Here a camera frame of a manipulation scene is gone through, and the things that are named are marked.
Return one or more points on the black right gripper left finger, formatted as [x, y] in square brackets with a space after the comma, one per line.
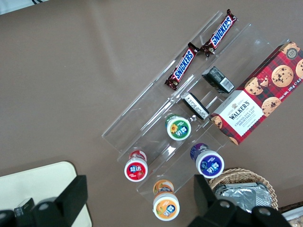
[68, 203]

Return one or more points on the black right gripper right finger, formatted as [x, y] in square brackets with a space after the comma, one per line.
[208, 205]

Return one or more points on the cream plastic tray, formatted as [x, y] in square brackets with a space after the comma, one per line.
[35, 179]

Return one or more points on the light wicker basket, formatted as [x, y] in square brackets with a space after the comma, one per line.
[265, 182]

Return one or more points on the silver foil packet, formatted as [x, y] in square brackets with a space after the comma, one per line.
[239, 196]

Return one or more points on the purple gum bottle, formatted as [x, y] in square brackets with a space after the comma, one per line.
[210, 165]

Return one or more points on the orange gum bottle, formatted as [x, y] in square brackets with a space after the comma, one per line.
[165, 206]

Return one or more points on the red gum bottle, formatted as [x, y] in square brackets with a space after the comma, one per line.
[136, 170]

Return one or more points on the green gum bottle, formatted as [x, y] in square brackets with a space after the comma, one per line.
[178, 128]

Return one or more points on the white plastic bin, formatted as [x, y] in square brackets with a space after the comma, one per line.
[292, 214]

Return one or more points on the clear bag of fried snacks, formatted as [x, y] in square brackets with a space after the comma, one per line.
[297, 224]

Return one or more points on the clear acrylic tiered display stand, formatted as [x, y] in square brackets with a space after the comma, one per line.
[154, 132]

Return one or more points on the small black box white label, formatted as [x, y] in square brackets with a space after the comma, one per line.
[195, 106]

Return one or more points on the red Walkers shortbread box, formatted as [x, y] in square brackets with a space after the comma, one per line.
[248, 111]

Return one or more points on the small black box with barcode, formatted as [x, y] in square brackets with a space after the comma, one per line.
[216, 79]

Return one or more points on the Snickers chocolate bar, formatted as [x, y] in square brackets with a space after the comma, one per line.
[183, 66]
[221, 33]

